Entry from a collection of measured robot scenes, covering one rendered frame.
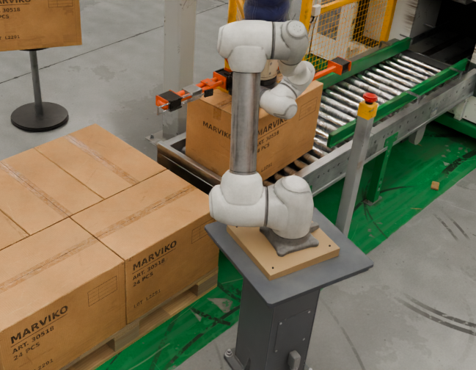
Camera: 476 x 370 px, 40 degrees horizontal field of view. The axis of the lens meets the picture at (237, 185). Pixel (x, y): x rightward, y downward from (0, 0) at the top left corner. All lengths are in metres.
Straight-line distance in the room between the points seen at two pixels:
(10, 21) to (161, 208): 1.82
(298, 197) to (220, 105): 0.88
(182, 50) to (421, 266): 1.96
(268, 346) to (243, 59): 1.21
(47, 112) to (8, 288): 2.39
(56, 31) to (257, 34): 2.34
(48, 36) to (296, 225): 2.51
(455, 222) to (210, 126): 1.81
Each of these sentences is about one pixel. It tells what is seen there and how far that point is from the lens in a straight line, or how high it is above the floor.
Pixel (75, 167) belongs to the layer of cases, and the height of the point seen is 0.54.
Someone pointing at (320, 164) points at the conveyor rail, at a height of 0.59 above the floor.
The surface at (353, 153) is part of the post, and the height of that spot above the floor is 0.72.
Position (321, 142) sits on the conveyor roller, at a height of 0.55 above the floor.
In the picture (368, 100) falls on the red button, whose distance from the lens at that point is 3.19.
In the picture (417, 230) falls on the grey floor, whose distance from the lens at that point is 4.16.
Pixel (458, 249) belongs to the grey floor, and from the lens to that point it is 4.12.
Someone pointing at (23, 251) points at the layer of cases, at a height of 0.54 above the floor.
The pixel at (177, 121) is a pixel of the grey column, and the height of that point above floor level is 0.20.
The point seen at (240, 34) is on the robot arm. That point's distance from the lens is 2.34.
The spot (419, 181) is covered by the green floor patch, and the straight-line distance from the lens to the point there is 4.61.
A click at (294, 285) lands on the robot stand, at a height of 0.75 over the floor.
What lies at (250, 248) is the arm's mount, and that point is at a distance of 2.57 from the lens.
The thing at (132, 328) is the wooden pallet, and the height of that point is 0.11.
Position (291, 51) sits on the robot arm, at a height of 1.51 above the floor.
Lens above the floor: 2.45
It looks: 35 degrees down
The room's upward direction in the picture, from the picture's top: 5 degrees clockwise
